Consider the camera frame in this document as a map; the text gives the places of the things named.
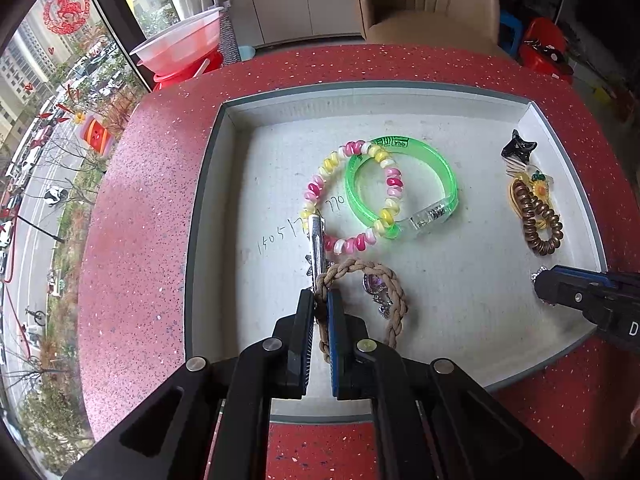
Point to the translucent plastic basin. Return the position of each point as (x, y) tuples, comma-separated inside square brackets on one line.
[(150, 47)]

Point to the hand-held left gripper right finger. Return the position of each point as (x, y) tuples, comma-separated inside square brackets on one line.
[(336, 345)]

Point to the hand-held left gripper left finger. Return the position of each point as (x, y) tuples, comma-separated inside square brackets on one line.
[(306, 345)]

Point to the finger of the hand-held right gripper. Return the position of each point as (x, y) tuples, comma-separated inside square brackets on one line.
[(575, 272), (562, 290)]

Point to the grey shallow cardboard tray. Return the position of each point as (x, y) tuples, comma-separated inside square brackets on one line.
[(450, 310)]

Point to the white low cabinet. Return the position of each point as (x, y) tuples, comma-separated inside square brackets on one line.
[(290, 0)]

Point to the silver pendant with purple stone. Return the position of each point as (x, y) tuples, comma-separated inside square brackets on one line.
[(376, 285)]

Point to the silver metal hair clip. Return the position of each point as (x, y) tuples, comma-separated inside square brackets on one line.
[(316, 240)]

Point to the pink plastic basin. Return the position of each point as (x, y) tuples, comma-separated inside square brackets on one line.
[(170, 63)]

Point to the blue plastic stool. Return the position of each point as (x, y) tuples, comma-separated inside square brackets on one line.
[(511, 27)]

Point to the red plastic bucket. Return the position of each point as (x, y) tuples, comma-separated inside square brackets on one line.
[(175, 80)]

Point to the red paper window cutout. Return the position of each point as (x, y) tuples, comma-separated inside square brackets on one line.
[(67, 9)]

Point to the grey speckled post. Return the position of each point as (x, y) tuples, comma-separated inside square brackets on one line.
[(229, 35)]

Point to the beige upholstered chair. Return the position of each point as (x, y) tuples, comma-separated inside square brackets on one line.
[(430, 0)]

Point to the green translucent bangle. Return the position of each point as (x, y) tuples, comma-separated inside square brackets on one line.
[(450, 175)]

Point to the red lantern window decal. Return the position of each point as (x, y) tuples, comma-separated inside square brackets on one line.
[(96, 135)]

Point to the black hair clip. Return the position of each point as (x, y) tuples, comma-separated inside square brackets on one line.
[(517, 147)]

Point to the red plastic stool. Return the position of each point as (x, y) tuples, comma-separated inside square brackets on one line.
[(542, 30)]

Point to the black object on stool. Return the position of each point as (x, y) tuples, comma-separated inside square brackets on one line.
[(550, 55)]

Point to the light blue basin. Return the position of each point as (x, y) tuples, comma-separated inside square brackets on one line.
[(247, 53)]

